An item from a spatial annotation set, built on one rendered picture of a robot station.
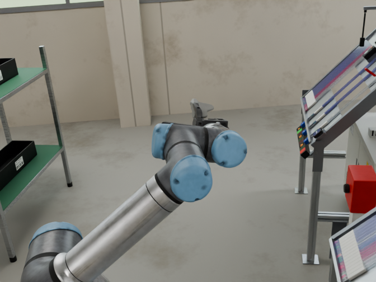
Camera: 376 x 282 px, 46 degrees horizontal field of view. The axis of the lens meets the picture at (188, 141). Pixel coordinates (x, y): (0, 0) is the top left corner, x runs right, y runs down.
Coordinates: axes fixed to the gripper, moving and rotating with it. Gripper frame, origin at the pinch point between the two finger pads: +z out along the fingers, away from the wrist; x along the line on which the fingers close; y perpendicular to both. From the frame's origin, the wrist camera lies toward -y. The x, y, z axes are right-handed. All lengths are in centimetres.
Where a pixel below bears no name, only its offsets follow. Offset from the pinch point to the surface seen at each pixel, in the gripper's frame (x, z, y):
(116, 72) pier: 5, 310, -11
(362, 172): -23, 42, 84
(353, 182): -26, 37, 78
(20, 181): -64, 170, -74
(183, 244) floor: -92, 131, 28
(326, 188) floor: -65, 163, 138
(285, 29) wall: 57, 304, 153
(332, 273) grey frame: -56, 19, 62
